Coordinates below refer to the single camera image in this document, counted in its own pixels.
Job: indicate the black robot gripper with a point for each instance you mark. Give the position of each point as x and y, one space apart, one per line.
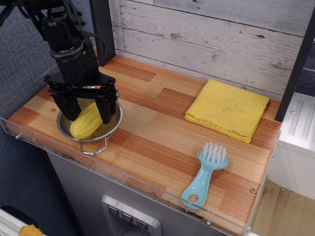
78 76

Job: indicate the yellow toy corn cob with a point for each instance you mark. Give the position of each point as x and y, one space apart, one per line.
86 123

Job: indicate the small steel two-handled pan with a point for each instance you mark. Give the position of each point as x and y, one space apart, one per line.
103 132

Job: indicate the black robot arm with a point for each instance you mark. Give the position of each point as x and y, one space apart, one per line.
61 25

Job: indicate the folded yellow cloth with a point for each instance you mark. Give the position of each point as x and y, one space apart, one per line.
227 109

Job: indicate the clear acrylic table guard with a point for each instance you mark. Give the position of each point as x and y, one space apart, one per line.
154 150

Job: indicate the grey toy fridge cabinet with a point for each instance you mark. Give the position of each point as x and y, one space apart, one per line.
84 189

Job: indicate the silver dispenser button panel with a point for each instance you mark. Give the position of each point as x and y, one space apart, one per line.
125 220

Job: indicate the light blue scrub brush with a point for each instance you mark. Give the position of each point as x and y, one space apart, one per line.
212 158

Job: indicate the white toy sink unit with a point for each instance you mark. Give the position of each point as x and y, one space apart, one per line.
292 164

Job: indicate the black vertical post left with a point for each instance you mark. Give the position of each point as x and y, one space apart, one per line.
102 24

